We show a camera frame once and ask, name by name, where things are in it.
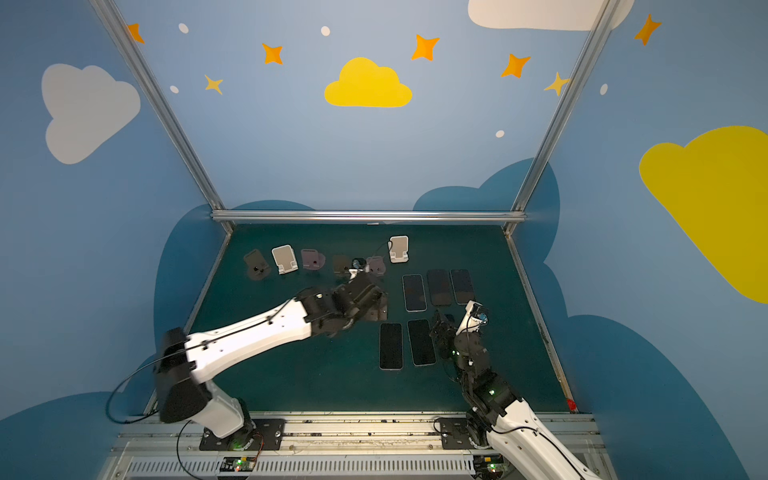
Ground white-framed phone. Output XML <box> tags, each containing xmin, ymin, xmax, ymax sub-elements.
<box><xmin>402</xmin><ymin>274</ymin><xmax>427</xmax><ymax>313</ymax></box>

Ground purple phone stand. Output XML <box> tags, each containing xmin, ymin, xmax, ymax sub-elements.
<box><xmin>301</xmin><ymin>249</ymin><xmax>326</xmax><ymax>271</ymax></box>

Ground white phone stand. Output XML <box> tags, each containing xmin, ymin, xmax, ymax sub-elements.
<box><xmin>271</xmin><ymin>244</ymin><xmax>298</xmax><ymax>275</ymax></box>

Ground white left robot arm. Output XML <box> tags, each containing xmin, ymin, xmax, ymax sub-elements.
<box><xmin>154</xmin><ymin>273</ymin><xmax>388</xmax><ymax>450</ymax></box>

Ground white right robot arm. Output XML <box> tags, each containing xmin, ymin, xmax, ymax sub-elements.
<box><xmin>430</xmin><ymin>311</ymin><xmax>598</xmax><ymax>479</ymax></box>

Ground white stand back right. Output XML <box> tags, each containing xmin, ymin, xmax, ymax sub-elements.
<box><xmin>388</xmin><ymin>235</ymin><xmax>409</xmax><ymax>264</ymax></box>

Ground aluminium back frame rail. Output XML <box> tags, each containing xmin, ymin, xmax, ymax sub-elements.
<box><xmin>211</xmin><ymin>210</ymin><xmax>526</xmax><ymax>224</ymax></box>

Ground aluminium right frame post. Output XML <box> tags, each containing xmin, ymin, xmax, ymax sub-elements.
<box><xmin>504</xmin><ymin>0</ymin><xmax>622</xmax><ymax>240</ymax></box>

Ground aluminium frame post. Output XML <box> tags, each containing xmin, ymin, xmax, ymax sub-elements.
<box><xmin>90</xmin><ymin>0</ymin><xmax>225</xmax><ymax>213</ymax></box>
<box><xmin>504</xmin><ymin>0</ymin><xmax>622</xmax><ymax>240</ymax></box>

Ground metal base rail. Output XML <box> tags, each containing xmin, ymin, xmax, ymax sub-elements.
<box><xmin>95</xmin><ymin>410</ymin><xmax>619</xmax><ymax>480</ymax></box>

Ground aluminium left frame post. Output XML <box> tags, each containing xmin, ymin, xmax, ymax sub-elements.
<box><xmin>90</xmin><ymin>0</ymin><xmax>225</xmax><ymax>213</ymax></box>

